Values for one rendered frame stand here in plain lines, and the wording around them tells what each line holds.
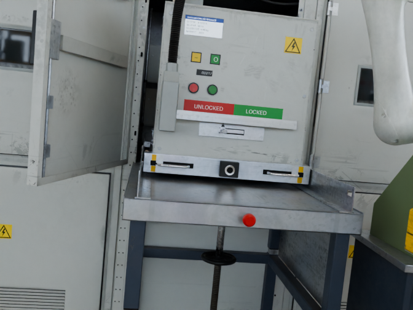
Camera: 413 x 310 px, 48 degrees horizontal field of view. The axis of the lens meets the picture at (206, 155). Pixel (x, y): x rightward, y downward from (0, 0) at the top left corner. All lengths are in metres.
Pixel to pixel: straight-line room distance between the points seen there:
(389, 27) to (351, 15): 0.54
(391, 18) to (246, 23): 0.42
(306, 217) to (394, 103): 0.45
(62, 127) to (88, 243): 0.62
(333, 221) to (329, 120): 0.74
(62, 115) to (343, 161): 1.12
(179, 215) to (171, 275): 0.79
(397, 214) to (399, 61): 0.44
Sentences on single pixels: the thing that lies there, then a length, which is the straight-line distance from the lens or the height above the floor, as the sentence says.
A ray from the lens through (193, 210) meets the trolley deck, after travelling 1.17.
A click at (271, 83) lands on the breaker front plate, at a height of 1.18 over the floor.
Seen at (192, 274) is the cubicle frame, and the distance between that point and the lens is 1.94.
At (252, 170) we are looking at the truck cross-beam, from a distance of 1.51.
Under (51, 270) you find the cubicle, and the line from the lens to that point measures 1.94.
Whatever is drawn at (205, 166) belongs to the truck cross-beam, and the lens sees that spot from 1.48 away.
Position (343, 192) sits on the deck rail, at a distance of 1.33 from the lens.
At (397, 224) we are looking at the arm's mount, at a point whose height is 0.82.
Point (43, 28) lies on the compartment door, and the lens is 1.27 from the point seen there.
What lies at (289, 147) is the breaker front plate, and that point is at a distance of 1.54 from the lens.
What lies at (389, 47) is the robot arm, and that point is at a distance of 1.47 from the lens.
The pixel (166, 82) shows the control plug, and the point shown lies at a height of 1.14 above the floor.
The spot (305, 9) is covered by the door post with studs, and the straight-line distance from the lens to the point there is 1.95.
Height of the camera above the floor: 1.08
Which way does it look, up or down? 6 degrees down
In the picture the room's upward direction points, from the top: 5 degrees clockwise
